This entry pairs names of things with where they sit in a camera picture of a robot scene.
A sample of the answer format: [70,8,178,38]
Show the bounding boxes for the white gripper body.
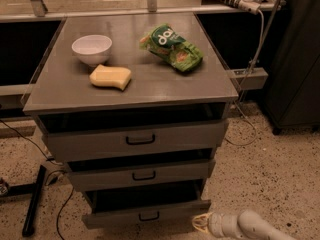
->
[208,213,237,238]

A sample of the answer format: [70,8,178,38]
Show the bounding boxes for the dark cabinet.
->
[262,0,320,135]

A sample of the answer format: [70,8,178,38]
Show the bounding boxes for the grey top drawer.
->
[43,120,228,162]

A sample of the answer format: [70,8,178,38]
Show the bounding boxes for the white bowl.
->
[71,35,113,67]

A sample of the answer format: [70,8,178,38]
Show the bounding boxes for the grey drawer cabinet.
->
[22,12,240,202]

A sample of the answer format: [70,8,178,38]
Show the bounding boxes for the green chip bag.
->
[139,23,203,73]

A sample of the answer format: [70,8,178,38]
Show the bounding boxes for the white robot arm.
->
[192,210,296,240]

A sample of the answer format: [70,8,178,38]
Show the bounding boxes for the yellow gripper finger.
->
[192,212,212,222]
[192,222,209,233]

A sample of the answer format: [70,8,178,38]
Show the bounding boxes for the black floor cable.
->
[0,117,76,240]

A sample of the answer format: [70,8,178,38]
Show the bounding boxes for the grey middle drawer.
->
[68,159,215,192]

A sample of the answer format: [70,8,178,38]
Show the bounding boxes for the yellow sponge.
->
[89,65,132,90]

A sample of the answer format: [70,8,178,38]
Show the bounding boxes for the white power strip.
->
[215,0,260,15]

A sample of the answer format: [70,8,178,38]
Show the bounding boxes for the white cable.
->
[224,9,266,147]

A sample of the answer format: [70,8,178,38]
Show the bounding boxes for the black metal stand leg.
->
[0,165,47,237]

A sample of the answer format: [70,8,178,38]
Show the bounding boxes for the grey bottom drawer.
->
[82,180,211,229]

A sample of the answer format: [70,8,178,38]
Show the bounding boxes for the grey drawer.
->
[68,159,215,192]
[82,180,211,229]
[43,120,228,162]

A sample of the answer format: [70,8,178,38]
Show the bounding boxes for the grey metal side bracket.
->
[227,67,268,91]

